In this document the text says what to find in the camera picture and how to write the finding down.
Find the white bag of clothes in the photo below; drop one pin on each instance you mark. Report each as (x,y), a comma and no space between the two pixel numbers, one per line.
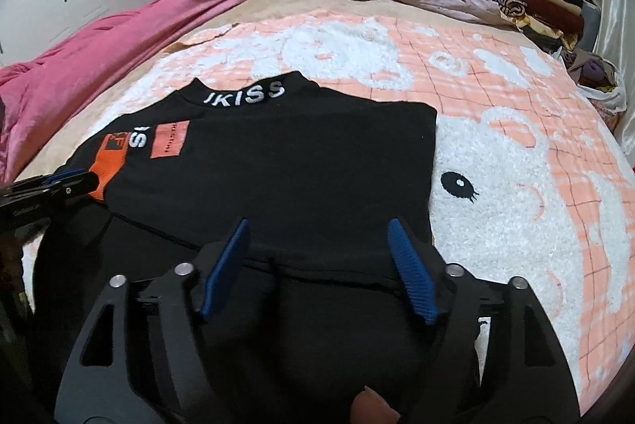
(595,71)

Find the person's right hand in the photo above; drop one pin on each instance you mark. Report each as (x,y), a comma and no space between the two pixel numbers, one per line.
(374,406)

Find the pink and white printed blanket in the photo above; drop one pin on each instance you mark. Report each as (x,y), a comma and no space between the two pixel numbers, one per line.
(496,156)

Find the pink quilt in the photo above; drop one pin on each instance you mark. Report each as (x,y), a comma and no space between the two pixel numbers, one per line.
(124,42)

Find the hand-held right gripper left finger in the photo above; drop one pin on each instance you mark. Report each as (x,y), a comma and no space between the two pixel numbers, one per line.
(225,265)

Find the black shirt with orange patches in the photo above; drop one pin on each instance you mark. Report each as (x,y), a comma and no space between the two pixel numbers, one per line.
(278,156)

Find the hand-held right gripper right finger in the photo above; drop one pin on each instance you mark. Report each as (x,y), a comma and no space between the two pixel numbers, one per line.
(411,270)

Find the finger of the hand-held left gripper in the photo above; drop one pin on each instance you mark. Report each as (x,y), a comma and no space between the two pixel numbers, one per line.
(59,186)

